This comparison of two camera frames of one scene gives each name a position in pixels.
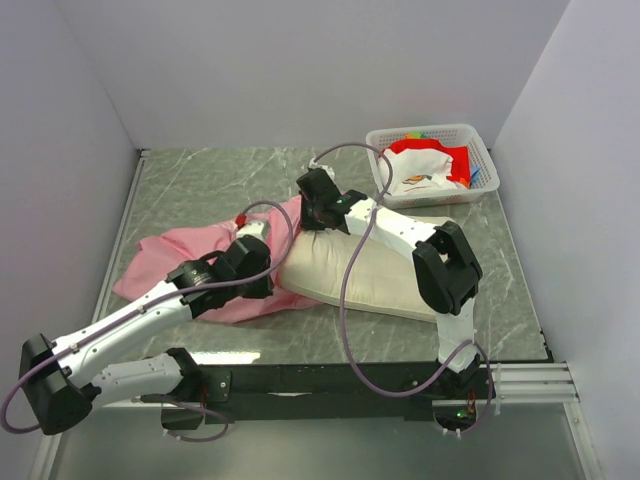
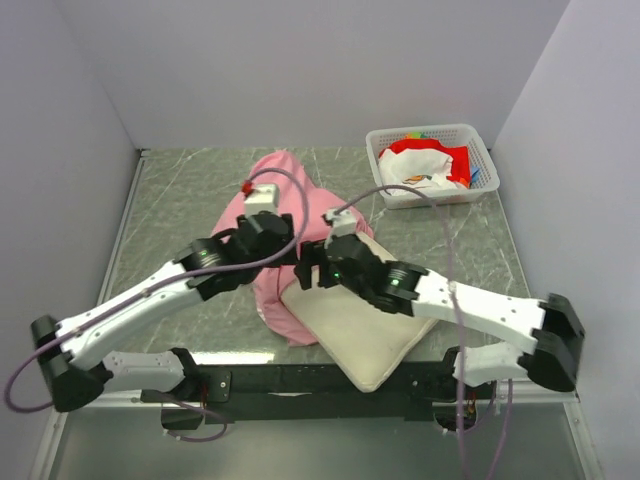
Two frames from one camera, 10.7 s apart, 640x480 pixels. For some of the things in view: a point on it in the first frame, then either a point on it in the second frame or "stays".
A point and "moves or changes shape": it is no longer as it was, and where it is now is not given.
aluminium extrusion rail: x=527 y=383 stays
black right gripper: x=307 y=223 → x=313 y=254
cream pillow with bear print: x=382 y=274 moves or changes shape
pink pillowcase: x=166 y=250 → x=278 y=185
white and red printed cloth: x=419 y=163 stays
